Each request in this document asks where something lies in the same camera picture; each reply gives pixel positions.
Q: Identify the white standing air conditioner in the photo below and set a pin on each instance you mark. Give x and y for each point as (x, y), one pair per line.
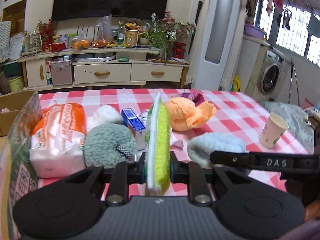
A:
(200, 67)

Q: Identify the red checkered tablecloth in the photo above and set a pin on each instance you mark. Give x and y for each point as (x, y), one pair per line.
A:
(237, 110)

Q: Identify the bag of oranges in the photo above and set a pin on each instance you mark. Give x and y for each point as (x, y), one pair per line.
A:
(100, 43)
(81, 43)

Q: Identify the barred window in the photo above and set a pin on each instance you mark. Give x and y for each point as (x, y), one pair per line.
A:
(290, 35)

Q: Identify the magenta knitted scrubber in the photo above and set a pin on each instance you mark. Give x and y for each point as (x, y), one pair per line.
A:
(197, 98)

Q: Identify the light green bin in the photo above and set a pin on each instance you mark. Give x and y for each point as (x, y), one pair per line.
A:
(16, 83)

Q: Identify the potted green plant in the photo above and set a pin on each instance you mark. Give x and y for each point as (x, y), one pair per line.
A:
(144, 40)

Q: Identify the bananas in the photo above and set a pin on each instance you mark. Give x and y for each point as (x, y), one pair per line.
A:
(112, 45)

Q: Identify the light blue fuzzy plush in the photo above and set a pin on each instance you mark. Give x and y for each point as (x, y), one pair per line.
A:
(215, 142)

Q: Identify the grey fluffy blanket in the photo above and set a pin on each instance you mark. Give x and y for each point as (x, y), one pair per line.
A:
(295, 115)

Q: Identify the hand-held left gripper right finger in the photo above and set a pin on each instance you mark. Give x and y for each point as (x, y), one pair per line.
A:
(173, 172)

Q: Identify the red vase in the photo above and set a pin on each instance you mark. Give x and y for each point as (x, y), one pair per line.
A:
(180, 50)

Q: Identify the green white sponge cloth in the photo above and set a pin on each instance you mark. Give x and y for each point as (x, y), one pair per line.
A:
(161, 142)

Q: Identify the small green box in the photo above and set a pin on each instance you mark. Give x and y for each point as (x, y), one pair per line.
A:
(123, 59)

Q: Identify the washing machine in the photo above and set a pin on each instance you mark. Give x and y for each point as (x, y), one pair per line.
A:
(270, 75)

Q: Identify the orange towel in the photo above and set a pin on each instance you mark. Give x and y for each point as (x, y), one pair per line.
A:
(180, 112)

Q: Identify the small pink scrap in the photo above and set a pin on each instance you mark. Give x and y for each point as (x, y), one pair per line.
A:
(178, 145)

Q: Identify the artificial flower bouquet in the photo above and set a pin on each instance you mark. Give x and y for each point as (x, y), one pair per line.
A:
(175, 25)

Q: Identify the red berry branch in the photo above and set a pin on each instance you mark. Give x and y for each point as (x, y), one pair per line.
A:
(46, 30)

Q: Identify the paper cup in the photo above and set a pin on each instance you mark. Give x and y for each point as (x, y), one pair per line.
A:
(271, 132)

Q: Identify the yellow toy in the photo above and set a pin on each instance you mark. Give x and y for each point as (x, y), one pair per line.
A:
(235, 83)

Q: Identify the picture frame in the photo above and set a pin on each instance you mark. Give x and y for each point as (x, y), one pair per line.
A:
(131, 37)

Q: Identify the purple basin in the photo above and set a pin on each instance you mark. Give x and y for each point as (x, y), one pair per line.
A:
(253, 30)

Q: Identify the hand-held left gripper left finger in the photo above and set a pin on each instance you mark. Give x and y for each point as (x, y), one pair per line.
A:
(141, 170)

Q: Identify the dark green basin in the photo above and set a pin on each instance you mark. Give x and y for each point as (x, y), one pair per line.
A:
(12, 68)

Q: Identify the blue white carton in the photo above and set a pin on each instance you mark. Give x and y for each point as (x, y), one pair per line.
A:
(132, 122)

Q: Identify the orange tissue pack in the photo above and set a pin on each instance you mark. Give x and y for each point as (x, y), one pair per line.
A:
(57, 140)

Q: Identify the white tray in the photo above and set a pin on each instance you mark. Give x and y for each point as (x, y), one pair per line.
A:
(95, 58)

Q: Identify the cardboard box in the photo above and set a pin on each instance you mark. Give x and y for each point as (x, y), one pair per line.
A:
(20, 175)

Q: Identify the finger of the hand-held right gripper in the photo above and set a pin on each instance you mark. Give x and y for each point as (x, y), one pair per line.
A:
(232, 158)

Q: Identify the clear plastic bag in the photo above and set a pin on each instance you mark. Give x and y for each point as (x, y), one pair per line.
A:
(103, 28)

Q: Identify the sage green fuzzy plush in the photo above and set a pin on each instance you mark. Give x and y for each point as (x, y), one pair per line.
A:
(105, 145)

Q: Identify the red box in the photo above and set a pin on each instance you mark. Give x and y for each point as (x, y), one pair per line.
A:
(53, 47)

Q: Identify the white furry plush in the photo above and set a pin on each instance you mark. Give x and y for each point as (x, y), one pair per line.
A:
(107, 115)

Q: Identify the cream television cabinet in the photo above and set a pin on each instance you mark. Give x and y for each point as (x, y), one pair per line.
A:
(102, 72)

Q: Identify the grey tote bag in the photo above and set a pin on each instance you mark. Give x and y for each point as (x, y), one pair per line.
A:
(33, 42)

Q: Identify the silver storage box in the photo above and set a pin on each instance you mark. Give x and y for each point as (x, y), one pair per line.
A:
(62, 73)

